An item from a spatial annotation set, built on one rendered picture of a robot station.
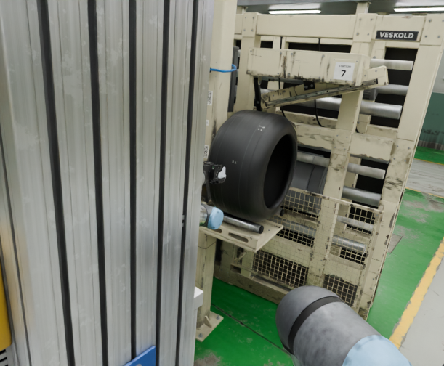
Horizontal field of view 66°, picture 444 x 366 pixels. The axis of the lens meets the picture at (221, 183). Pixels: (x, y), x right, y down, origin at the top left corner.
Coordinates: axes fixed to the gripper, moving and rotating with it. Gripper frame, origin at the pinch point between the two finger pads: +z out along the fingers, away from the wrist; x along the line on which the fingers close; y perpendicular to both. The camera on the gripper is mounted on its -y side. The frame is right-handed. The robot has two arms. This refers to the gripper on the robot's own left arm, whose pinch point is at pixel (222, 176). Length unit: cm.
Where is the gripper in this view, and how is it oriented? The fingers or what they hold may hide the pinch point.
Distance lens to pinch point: 153.3
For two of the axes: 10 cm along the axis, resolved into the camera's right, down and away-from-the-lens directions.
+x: -8.4, -2.7, 4.7
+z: 5.1, -1.2, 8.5
